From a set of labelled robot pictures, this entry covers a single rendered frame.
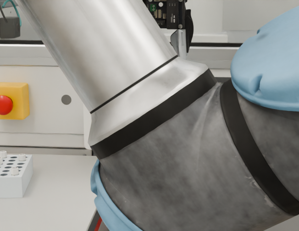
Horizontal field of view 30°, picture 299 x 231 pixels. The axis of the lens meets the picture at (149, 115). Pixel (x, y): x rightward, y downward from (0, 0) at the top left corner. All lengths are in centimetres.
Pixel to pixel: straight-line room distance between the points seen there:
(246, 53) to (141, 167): 11
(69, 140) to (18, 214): 34
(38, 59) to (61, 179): 27
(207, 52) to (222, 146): 76
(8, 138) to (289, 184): 93
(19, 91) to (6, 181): 25
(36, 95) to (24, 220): 38
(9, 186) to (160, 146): 61
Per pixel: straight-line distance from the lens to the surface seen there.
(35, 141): 124
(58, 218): 90
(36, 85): 120
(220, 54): 114
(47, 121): 121
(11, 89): 117
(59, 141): 123
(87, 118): 102
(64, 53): 43
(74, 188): 101
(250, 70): 38
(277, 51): 39
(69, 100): 119
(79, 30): 42
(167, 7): 89
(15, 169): 98
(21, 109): 118
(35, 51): 119
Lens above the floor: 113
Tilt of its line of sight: 14 degrees down
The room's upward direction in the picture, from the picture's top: straight up
